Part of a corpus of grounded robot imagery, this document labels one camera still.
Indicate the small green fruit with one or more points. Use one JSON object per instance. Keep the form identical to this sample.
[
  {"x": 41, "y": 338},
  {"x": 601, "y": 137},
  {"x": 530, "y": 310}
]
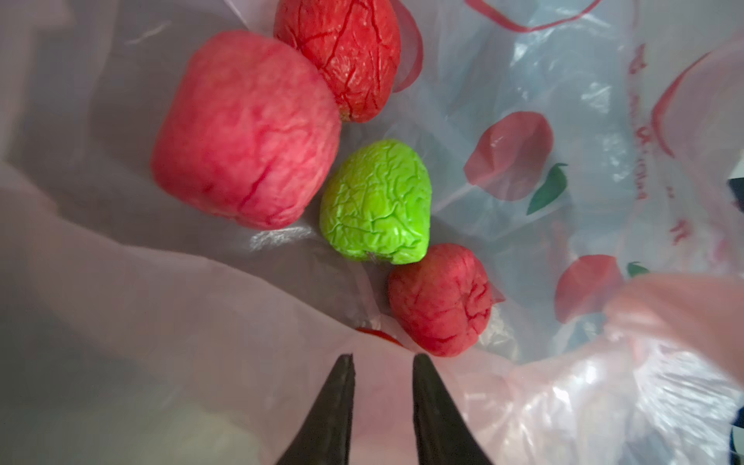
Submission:
[{"x": 378, "y": 205}]

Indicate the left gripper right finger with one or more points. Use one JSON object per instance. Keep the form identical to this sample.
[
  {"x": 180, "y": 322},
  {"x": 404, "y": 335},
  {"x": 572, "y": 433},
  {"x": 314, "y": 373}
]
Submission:
[{"x": 442, "y": 436}]

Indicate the large pink-red fruit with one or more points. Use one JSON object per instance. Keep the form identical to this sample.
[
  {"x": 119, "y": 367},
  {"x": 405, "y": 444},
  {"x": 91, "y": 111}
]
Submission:
[{"x": 251, "y": 133}]

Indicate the small pink plastic bag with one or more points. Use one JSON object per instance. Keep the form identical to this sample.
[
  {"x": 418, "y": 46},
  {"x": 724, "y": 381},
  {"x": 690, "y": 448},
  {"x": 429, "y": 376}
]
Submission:
[{"x": 137, "y": 330}]

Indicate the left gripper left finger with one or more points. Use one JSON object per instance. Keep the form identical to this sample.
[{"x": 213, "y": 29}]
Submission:
[{"x": 325, "y": 436}]

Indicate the red cracked apple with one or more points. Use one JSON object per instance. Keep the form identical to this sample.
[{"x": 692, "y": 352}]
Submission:
[{"x": 355, "y": 44}]

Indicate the small pink-red fruit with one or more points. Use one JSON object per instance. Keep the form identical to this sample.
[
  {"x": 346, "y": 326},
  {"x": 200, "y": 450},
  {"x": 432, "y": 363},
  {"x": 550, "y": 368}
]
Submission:
[{"x": 444, "y": 301}]

